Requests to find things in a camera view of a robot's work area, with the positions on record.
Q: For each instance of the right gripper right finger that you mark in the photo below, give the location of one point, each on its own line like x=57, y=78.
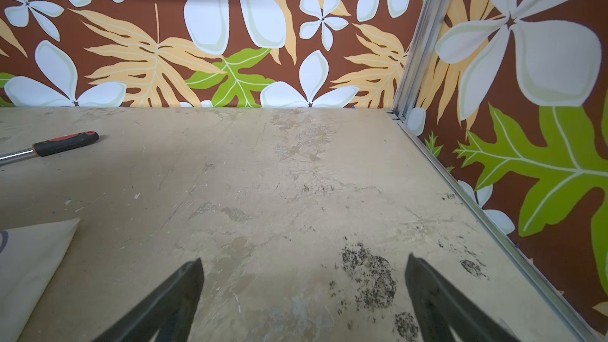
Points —
x=443, y=312

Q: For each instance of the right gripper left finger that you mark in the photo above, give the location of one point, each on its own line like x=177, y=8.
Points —
x=167, y=313

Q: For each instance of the white tote bag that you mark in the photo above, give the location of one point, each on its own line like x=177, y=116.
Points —
x=30, y=256

